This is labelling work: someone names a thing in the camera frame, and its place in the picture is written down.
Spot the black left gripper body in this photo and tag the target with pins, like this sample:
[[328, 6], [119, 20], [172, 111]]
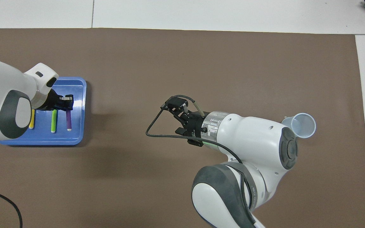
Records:
[[53, 102]]

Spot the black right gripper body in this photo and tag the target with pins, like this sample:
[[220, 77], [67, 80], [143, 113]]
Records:
[[195, 126]]

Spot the purple pen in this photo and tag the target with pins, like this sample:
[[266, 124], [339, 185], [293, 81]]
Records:
[[69, 122]]

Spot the green pen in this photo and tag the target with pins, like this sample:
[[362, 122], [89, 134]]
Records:
[[53, 123]]

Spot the yellow pen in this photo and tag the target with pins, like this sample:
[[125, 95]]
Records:
[[31, 122]]

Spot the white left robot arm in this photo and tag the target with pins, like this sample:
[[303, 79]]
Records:
[[2, 82]]

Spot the blue plastic tray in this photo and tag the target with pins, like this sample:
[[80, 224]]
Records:
[[76, 126]]

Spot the brown table mat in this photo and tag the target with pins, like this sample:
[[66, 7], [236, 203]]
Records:
[[182, 63]]

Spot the translucent plastic cup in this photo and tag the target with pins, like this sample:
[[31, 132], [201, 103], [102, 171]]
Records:
[[299, 126]]

